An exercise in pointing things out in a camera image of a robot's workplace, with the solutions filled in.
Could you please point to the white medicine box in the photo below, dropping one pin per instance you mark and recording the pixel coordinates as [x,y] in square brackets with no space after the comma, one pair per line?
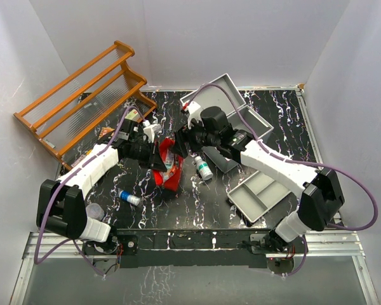
[133,115]

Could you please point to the grey divider tray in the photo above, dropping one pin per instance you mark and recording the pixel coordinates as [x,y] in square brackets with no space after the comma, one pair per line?
[256,195]

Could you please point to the red first aid pouch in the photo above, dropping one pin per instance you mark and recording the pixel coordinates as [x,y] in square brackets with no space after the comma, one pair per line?
[169,179]

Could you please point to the grey metal case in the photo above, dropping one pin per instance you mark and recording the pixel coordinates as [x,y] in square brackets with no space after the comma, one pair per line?
[239,114]

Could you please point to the bandage packet bundle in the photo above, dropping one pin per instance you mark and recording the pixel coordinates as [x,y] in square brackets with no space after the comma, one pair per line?
[171,165]

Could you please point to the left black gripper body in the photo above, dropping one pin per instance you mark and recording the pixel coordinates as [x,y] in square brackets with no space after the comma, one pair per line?
[141,152]

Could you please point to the orange patterned packet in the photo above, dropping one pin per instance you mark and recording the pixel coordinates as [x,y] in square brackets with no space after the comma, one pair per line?
[104,131]

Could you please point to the white green-label pill bottle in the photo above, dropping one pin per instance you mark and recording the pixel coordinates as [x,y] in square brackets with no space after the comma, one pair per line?
[203,168]

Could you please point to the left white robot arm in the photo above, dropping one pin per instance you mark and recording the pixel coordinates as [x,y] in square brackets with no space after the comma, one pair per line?
[62,202]

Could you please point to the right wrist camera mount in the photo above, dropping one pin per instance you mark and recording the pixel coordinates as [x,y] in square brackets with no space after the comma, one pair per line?
[193,112]

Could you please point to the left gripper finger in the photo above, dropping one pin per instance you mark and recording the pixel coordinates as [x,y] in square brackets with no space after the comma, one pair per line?
[157,165]
[154,150]

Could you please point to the blue white tube bottle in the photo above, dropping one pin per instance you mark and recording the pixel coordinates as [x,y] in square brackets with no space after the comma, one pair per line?
[131,199]

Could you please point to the clear plastic cup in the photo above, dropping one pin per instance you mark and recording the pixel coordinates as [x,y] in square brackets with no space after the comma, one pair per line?
[95,211]

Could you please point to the red white small box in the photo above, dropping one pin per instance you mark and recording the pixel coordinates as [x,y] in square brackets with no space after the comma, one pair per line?
[81,161]

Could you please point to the wooden shelf rack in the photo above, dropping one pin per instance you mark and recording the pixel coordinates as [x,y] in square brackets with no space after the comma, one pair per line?
[64,118]

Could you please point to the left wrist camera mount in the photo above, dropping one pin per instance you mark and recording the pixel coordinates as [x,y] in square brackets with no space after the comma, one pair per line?
[151,130]

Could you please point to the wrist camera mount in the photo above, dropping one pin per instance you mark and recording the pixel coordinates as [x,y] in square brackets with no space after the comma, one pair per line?
[193,112]
[151,130]

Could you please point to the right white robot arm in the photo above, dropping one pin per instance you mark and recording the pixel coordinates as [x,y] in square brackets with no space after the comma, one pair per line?
[318,191]

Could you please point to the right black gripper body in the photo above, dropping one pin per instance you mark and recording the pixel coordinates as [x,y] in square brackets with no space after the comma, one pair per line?
[199,138]

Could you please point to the black base frame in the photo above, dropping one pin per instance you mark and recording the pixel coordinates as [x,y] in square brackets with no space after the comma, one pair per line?
[195,247]

